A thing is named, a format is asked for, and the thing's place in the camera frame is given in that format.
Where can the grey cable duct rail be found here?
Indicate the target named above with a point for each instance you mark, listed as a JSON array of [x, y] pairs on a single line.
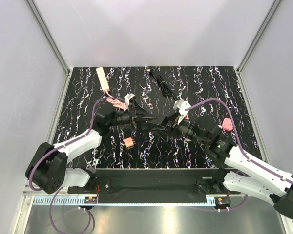
[[82, 200]]

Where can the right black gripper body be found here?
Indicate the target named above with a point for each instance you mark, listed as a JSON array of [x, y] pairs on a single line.
[[186, 130]]

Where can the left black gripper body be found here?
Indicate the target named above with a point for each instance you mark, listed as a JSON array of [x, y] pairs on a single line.
[[123, 118]]

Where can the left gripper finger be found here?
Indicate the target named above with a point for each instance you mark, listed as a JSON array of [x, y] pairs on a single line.
[[144, 125], [140, 114]]

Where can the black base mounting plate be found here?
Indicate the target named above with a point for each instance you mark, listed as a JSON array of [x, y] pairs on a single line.
[[199, 181]]

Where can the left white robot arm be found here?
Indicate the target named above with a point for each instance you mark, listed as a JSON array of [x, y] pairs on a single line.
[[48, 169]]

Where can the pink cube plug adapter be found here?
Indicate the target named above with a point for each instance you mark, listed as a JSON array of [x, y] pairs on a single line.
[[129, 142]]

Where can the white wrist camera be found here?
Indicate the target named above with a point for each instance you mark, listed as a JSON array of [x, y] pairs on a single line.
[[128, 98], [180, 107]]

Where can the white pink power strip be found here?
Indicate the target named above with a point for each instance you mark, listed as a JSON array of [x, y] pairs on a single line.
[[102, 79]]

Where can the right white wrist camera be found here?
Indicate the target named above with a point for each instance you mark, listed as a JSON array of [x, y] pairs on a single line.
[[180, 107]]

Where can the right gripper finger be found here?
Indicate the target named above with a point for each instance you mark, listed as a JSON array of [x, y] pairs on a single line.
[[162, 121], [163, 134]]

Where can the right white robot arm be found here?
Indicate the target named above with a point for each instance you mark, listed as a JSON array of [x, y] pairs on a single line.
[[239, 171]]

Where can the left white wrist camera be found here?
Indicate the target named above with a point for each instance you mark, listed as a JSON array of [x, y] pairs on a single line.
[[128, 98]]

